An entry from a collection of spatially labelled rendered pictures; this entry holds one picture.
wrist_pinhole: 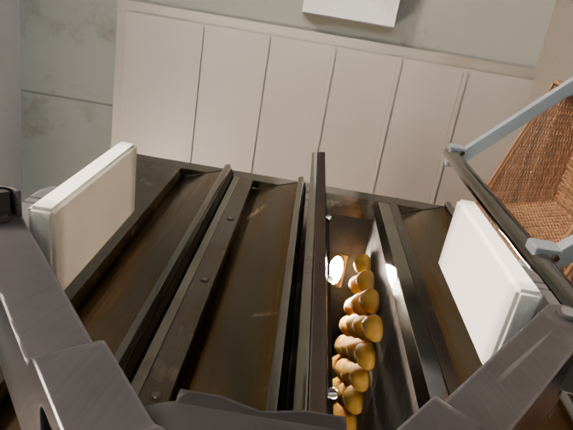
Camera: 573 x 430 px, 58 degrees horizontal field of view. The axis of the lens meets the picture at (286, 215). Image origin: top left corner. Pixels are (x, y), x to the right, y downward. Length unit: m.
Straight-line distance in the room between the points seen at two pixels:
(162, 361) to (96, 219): 0.80
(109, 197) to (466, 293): 0.13
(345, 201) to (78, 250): 1.70
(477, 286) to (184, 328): 0.90
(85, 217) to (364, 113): 3.57
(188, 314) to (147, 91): 2.91
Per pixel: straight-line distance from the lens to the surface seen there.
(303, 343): 0.82
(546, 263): 0.72
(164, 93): 3.84
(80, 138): 4.16
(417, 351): 1.13
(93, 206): 0.18
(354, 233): 1.91
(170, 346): 1.01
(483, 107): 3.87
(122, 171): 0.20
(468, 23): 3.85
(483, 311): 0.18
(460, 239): 0.20
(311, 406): 0.72
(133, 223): 1.45
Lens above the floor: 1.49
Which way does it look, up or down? level
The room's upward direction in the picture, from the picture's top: 80 degrees counter-clockwise
